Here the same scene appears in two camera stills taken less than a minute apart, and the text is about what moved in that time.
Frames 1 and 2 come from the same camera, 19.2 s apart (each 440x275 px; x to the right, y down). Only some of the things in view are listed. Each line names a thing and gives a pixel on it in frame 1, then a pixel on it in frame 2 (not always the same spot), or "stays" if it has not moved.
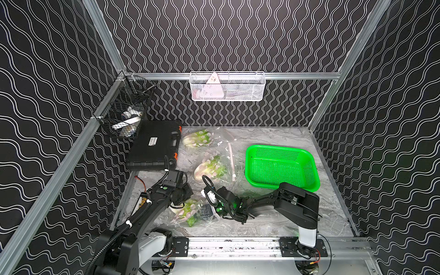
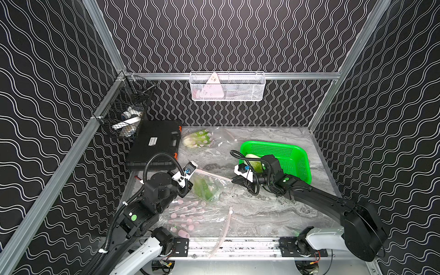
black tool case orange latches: (153, 140) stays
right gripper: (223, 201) -> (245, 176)
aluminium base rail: (258, 248) stays
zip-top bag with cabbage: (216, 138) stays
